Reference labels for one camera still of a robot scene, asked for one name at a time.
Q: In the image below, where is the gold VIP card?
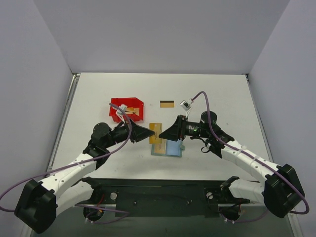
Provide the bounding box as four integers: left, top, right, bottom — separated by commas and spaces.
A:
149, 123, 162, 145
154, 143, 166, 155

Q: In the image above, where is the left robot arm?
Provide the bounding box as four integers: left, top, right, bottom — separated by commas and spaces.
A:
14, 121, 154, 234

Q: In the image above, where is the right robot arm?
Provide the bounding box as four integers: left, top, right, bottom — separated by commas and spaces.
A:
159, 112, 305, 218

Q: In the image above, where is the gold card inside bin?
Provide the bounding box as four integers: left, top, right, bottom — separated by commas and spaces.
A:
125, 107, 140, 116

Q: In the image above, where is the gold card with magnetic stripe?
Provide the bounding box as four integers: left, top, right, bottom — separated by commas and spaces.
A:
159, 100, 175, 108

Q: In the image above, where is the red plastic bin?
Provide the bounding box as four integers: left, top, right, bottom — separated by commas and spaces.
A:
111, 97, 144, 122

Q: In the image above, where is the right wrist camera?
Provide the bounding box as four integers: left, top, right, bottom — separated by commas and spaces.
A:
180, 99, 193, 117

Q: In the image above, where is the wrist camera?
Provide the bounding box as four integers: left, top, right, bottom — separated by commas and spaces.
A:
180, 99, 193, 117
116, 104, 127, 122

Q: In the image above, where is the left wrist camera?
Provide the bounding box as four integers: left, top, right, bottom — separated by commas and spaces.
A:
116, 104, 127, 122

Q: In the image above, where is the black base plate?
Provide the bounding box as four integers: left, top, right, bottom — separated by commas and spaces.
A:
81, 177, 249, 218

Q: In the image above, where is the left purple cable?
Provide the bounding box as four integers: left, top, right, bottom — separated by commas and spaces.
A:
0, 103, 133, 224

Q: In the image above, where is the aluminium frame rail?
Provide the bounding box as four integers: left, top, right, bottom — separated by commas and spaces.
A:
246, 197, 296, 215

